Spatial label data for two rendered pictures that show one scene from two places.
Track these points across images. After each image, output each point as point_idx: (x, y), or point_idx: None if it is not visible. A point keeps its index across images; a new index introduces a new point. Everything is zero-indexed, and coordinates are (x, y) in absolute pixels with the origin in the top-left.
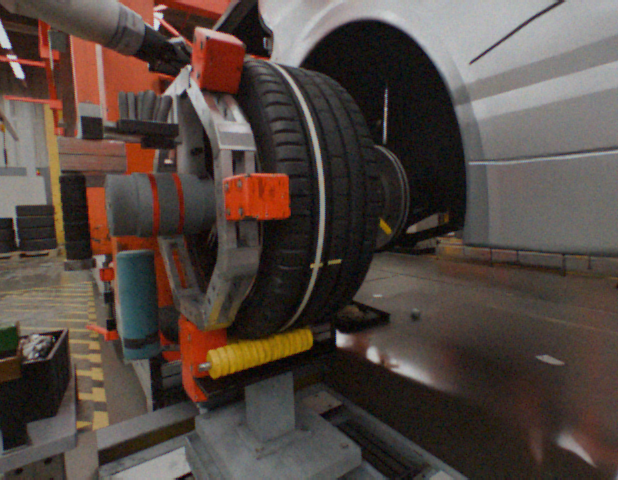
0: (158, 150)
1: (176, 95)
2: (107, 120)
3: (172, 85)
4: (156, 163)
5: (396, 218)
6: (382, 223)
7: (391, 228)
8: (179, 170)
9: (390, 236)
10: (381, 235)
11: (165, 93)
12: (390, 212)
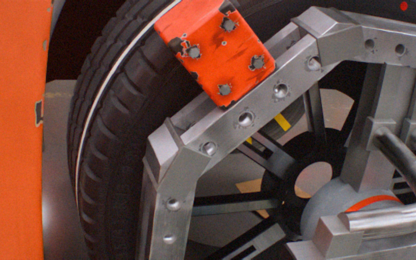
0: (248, 130)
1: None
2: (47, 39)
3: (415, 40)
4: (210, 158)
5: (301, 110)
6: (280, 116)
7: (290, 122)
8: (370, 183)
9: (286, 132)
10: (271, 131)
11: (370, 31)
12: (293, 102)
